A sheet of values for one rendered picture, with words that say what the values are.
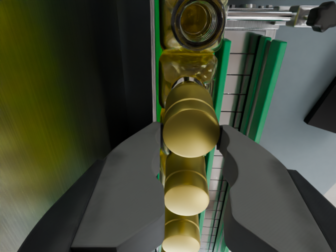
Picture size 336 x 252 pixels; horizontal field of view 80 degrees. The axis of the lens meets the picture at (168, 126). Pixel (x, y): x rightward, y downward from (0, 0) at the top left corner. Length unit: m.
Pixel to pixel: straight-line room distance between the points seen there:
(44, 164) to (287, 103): 0.56
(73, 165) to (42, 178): 0.05
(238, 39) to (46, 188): 0.35
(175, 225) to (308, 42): 0.51
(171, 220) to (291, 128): 0.53
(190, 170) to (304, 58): 0.49
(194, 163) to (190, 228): 0.06
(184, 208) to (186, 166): 0.03
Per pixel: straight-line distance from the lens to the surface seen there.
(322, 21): 0.30
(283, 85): 0.60
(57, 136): 0.22
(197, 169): 0.16
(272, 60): 0.34
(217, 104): 0.33
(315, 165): 0.79
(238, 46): 0.40
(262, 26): 0.40
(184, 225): 0.19
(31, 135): 0.19
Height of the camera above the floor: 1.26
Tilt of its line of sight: 60 degrees down
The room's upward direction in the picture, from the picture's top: 173 degrees counter-clockwise
